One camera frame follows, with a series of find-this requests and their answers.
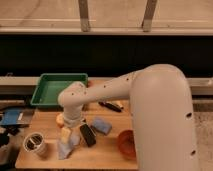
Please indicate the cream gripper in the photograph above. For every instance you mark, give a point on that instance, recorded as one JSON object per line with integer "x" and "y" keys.
{"x": 65, "y": 134}

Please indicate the light blue towel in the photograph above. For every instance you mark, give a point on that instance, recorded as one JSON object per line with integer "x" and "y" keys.
{"x": 65, "y": 149}

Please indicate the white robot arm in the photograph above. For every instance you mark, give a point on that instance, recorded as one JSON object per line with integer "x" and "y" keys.
{"x": 162, "y": 115}

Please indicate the red bowl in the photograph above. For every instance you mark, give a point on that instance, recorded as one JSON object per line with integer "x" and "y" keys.
{"x": 126, "y": 145}

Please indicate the orange fruit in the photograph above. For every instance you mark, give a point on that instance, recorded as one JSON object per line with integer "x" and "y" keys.
{"x": 60, "y": 120}

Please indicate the black remote control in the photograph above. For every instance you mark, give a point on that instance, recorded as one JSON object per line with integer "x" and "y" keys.
{"x": 87, "y": 135}

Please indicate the metal can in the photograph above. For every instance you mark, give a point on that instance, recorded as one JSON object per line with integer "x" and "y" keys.
{"x": 35, "y": 143}

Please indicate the blue sponge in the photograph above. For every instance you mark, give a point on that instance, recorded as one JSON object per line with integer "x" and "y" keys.
{"x": 101, "y": 125}

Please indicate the wooden board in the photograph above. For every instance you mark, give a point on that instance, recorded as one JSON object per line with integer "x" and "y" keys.
{"x": 103, "y": 155}

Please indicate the green plastic tray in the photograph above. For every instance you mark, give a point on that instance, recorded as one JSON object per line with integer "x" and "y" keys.
{"x": 50, "y": 85}

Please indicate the blue box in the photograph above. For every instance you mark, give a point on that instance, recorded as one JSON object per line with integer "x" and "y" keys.
{"x": 17, "y": 116}

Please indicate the yellow banana toy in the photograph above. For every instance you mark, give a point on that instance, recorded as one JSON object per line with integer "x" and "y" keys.
{"x": 119, "y": 104}

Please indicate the black handled brush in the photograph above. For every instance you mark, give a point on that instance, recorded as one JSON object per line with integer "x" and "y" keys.
{"x": 110, "y": 106}

